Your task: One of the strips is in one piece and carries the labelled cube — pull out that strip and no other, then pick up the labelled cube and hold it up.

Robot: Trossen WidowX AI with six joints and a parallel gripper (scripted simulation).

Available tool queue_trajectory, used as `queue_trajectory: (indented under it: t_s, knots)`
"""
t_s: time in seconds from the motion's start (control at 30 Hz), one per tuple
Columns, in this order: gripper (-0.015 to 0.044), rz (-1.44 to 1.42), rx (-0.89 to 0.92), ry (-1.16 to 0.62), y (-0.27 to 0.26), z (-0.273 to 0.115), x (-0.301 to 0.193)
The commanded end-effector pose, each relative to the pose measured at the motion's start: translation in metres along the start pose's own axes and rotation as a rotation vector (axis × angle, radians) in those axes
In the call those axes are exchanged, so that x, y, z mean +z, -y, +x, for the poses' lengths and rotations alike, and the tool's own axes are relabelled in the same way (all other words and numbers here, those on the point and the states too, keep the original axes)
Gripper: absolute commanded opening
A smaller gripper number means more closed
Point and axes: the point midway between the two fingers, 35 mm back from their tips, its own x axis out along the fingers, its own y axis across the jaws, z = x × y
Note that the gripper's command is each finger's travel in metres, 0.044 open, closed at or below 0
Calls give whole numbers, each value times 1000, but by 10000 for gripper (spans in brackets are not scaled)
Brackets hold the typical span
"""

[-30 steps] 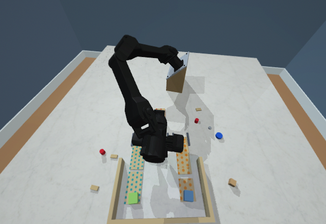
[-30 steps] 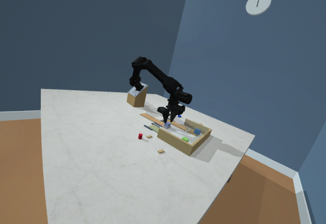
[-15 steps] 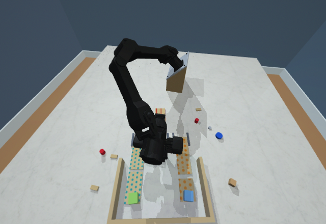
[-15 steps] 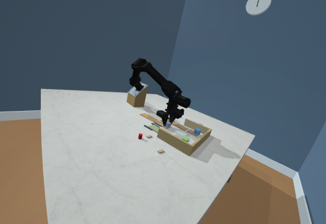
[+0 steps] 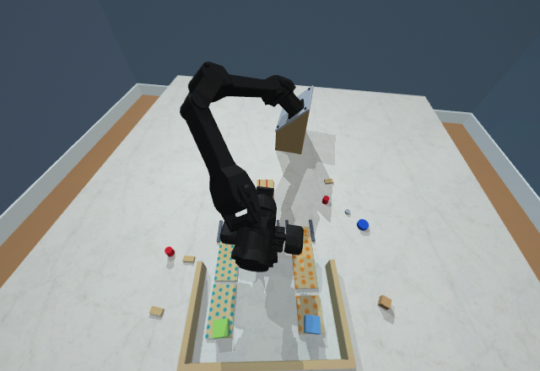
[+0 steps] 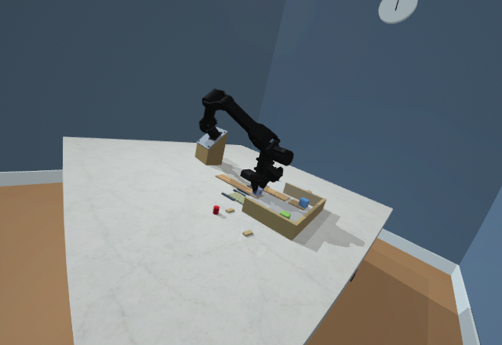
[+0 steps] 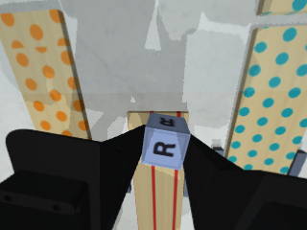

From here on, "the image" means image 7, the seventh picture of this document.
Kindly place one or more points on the beige strip with teal polka dots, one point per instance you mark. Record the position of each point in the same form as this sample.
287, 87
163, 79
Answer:
266, 129

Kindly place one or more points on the tan strip with red stripes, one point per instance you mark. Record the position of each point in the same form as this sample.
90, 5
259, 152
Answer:
158, 191

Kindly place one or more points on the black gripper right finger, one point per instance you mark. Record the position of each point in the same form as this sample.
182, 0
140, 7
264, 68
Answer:
224, 196

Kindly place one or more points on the tan strip with orange polka dots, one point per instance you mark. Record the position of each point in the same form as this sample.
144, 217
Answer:
59, 113

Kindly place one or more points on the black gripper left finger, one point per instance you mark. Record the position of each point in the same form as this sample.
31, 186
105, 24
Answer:
107, 167

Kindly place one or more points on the blue cube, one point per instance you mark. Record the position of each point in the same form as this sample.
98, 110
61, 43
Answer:
166, 140

